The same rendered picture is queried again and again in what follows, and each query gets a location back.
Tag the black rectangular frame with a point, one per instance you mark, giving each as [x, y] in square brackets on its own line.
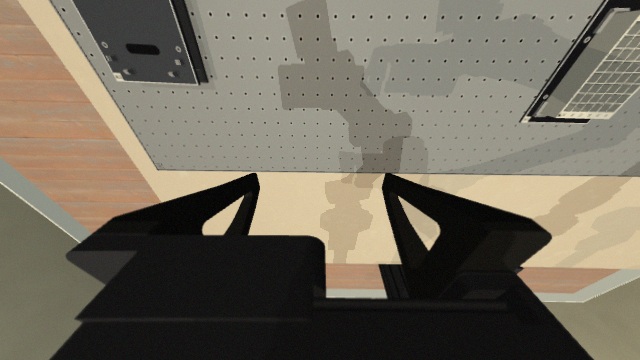
[596, 24]

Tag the cream grid rack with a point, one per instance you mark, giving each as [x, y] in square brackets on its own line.
[605, 75]

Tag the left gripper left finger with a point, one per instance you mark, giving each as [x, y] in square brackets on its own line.
[186, 215]

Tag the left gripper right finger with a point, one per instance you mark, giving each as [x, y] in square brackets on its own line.
[474, 237]

